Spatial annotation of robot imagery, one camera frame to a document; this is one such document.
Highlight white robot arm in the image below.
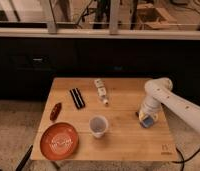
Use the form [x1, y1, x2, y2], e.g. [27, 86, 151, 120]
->
[138, 77, 200, 133]

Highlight translucent plastic cup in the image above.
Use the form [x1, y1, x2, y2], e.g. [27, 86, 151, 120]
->
[89, 115, 109, 138]

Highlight dark red sausage toy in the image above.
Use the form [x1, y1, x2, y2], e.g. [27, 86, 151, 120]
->
[50, 103, 62, 121]

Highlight black table leg bar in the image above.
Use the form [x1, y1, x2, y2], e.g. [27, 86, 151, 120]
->
[15, 145, 33, 171]

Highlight black cable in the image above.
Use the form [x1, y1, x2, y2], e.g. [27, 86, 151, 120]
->
[172, 138, 200, 171]

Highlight black rectangular bar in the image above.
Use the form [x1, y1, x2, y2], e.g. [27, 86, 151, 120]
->
[70, 88, 85, 109]

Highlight orange patterned bowl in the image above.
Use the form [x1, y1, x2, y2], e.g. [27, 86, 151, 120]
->
[40, 122, 79, 161]

